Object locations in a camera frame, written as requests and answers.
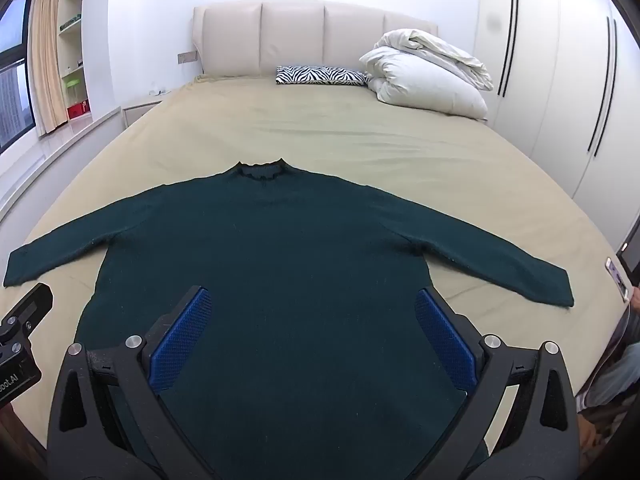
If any zebra print pillow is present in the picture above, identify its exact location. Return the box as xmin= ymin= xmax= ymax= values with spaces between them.
xmin=275 ymin=65 xmax=372 ymax=87

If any long wardrobe handle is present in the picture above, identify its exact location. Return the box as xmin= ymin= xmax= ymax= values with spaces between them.
xmin=587 ymin=16 xmax=619 ymax=157
xmin=497 ymin=0 xmax=519 ymax=97

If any white window sill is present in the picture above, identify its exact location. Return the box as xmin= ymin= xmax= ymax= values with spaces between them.
xmin=0 ymin=107 xmax=123 ymax=221

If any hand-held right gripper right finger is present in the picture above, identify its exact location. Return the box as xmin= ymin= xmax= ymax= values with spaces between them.
xmin=414 ymin=287 xmax=581 ymax=480

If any smartphone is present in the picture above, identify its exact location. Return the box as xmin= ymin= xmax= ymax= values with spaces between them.
xmin=605 ymin=257 xmax=631 ymax=304

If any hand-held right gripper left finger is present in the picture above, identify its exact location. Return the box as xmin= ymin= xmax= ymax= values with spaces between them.
xmin=46 ymin=285 xmax=216 ymax=480

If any folded cream duvet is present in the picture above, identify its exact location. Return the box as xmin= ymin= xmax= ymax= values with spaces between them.
xmin=374 ymin=29 xmax=494 ymax=92

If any white pillow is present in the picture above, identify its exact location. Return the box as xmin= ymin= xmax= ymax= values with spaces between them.
xmin=360 ymin=46 xmax=489 ymax=121

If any beige curtain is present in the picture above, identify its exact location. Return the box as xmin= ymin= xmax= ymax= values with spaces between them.
xmin=30 ymin=0 xmax=68 ymax=137

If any white wall shelf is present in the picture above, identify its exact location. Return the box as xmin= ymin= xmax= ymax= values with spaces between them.
xmin=57 ymin=0 xmax=93 ymax=121

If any beige padded headboard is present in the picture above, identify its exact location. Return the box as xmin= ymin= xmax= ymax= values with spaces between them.
xmin=191 ymin=0 xmax=440 ymax=80

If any white wardrobe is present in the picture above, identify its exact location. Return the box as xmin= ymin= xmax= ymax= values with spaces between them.
xmin=475 ymin=0 xmax=640 ymax=241

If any dark framed window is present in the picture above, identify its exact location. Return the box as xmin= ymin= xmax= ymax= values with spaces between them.
xmin=0 ymin=0 xmax=38 ymax=153

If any bed with khaki sheet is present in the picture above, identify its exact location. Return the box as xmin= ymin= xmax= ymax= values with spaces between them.
xmin=10 ymin=74 xmax=623 ymax=461

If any dark green sweater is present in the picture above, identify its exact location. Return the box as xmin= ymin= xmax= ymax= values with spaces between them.
xmin=2 ymin=158 xmax=575 ymax=480

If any white nightstand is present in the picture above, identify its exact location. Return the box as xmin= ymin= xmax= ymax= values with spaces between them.
xmin=121 ymin=91 xmax=166 ymax=128

